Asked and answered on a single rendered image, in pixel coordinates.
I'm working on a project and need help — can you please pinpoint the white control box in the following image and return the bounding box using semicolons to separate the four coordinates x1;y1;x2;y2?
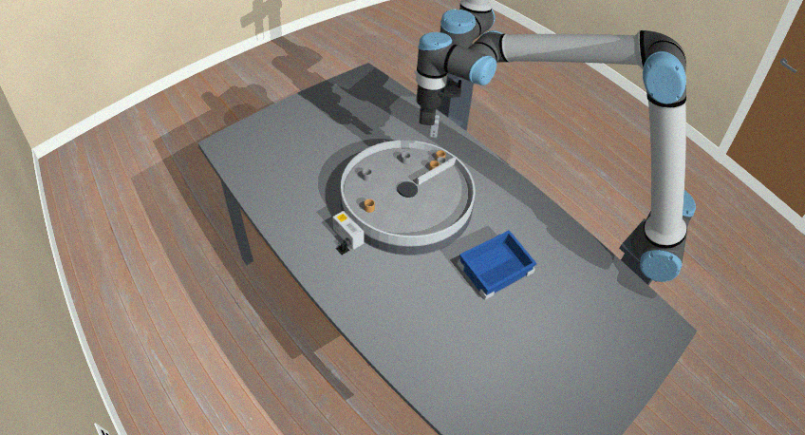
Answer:
331;210;366;257

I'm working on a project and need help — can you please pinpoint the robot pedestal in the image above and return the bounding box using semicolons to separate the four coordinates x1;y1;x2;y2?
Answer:
619;220;686;286
444;76;474;131

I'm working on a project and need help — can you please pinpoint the brown door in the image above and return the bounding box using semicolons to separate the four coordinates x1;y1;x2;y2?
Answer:
726;0;805;199

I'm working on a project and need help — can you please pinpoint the grey table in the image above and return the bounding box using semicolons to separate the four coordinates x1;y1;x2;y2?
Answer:
198;62;698;435

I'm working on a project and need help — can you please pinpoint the white door frame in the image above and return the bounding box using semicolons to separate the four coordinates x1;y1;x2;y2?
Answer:
719;0;805;157

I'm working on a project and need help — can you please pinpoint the blue crate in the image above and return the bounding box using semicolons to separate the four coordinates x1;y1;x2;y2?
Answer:
459;230;537;295

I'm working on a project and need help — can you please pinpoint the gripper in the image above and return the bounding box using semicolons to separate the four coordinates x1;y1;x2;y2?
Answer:
417;86;447;127

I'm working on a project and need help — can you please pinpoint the grey turntable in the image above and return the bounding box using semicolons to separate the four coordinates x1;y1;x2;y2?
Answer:
340;139;476;248

